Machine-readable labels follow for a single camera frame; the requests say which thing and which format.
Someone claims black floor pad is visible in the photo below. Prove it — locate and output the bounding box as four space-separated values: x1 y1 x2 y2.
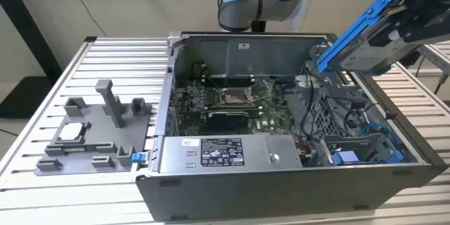
0 76 53 119

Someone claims hard disk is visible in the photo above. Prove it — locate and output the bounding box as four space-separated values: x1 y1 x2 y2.
315 0 425 78

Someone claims black RAM slot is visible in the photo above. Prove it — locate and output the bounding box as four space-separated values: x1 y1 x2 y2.
210 74 254 80
210 79 254 84

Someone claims grey open PC case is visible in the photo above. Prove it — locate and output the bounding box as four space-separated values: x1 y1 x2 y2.
135 31 450 222

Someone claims green Dell motherboard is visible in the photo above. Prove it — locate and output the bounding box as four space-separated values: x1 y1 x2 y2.
173 74 307 138

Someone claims black disk wire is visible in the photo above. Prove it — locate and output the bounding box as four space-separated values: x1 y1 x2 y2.
342 94 376 133

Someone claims green RAM stick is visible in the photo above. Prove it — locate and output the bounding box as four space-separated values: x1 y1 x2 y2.
52 143 116 154

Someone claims grey perforated drive cage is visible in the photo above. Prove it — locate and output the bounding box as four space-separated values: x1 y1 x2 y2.
284 74 402 144

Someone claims long round black cable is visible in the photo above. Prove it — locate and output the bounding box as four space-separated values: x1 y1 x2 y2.
300 73 319 144

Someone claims silver CPU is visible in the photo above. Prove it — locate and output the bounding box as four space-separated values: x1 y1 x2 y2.
57 122 87 141

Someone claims light blue disk wire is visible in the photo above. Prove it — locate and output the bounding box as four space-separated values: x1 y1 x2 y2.
360 122 402 157

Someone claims sleeved power cable bundle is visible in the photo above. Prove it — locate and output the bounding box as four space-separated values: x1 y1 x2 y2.
296 137 318 158

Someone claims black graphics card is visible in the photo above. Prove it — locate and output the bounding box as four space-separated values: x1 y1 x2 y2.
178 109 263 136

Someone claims CPU socket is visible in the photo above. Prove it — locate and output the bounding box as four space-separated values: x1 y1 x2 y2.
218 86 260 109

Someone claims silver power supply unit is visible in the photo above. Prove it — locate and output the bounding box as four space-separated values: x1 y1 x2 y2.
157 134 303 175

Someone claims grey metal disk bay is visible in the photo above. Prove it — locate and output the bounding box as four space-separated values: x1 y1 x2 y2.
318 132 402 167

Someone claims grey plastic parts rack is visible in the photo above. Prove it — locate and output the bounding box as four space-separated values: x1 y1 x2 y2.
33 79 157 177

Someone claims blue plastic clip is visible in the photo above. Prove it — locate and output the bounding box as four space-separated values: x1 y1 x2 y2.
128 152 147 163

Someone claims blue disk carrier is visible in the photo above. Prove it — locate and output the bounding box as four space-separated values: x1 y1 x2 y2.
328 150 402 164

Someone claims black metal frame post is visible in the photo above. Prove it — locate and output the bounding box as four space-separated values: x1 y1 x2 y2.
0 0 64 78

